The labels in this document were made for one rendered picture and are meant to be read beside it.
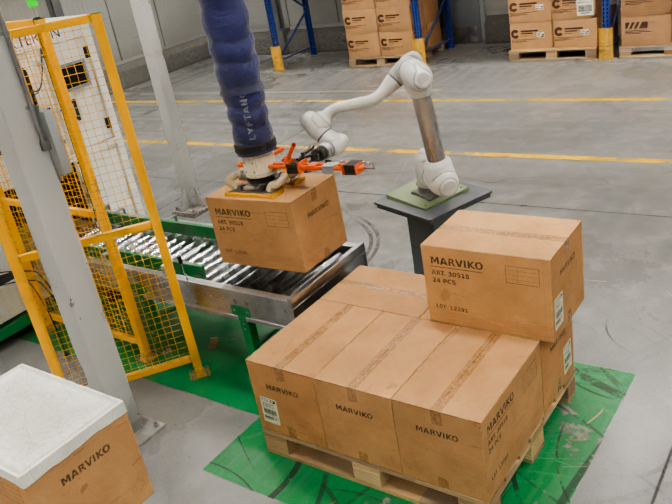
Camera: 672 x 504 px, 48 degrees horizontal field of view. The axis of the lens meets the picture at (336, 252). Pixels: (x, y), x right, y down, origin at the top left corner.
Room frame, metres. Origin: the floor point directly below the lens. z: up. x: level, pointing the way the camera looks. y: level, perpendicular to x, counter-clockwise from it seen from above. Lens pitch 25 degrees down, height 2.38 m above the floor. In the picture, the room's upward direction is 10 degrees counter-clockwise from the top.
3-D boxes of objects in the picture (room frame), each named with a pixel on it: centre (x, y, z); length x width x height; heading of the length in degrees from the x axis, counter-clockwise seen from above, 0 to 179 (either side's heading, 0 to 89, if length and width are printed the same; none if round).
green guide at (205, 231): (4.86, 1.07, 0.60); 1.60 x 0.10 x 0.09; 51
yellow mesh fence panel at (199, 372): (3.76, 1.30, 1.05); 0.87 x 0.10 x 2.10; 103
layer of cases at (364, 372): (3.03, -0.27, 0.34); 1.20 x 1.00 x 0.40; 51
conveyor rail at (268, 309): (4.17, 1.17, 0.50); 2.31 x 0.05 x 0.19; 51
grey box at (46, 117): (3.45, 1.22, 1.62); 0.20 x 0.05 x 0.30; 51
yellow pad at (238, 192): (3.79, 0.37, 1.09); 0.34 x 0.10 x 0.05; 52
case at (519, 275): (3.03, -0.74, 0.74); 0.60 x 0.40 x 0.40; 51
